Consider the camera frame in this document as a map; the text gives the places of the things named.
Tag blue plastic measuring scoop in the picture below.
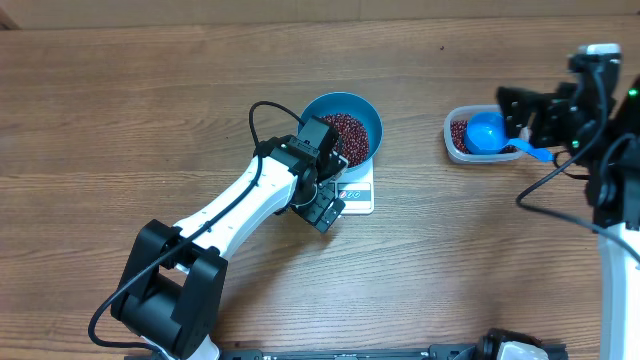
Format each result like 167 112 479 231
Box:
464 112 553 162

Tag white digital kitchen scale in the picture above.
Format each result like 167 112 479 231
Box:
329 159 375 216

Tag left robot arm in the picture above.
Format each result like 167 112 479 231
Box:
110 117 347 359

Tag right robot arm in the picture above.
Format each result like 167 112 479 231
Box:
496 73 639 359

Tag red beans in bowl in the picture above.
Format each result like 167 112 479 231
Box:
322 113 370 168

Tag teal metal bowl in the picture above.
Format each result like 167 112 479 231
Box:
300 92 384 173

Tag clear plastic container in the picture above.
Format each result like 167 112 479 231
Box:
443 105 525 165

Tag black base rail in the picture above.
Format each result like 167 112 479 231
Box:
220 344 475 360

